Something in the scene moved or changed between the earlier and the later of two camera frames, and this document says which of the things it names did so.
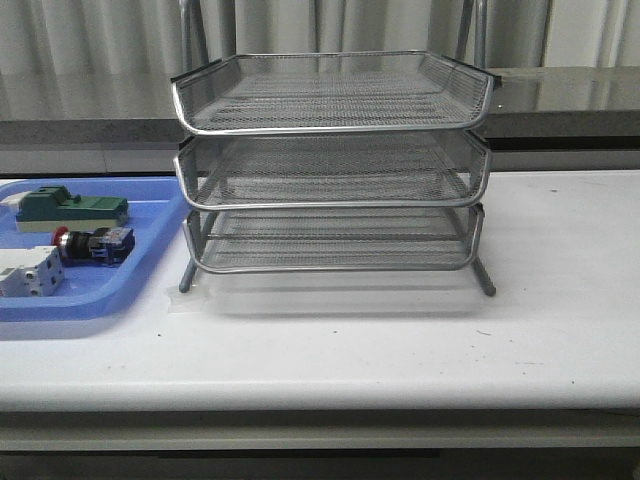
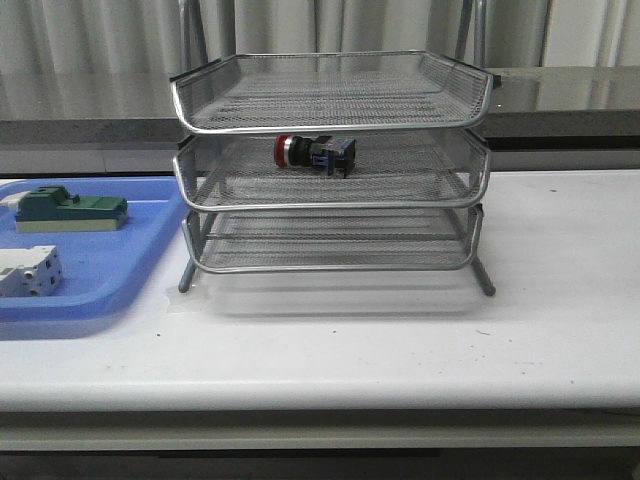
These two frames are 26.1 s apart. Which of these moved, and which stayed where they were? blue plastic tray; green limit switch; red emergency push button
Moved: red emergency push button
Stayed: blue plastic tray; green limit switch
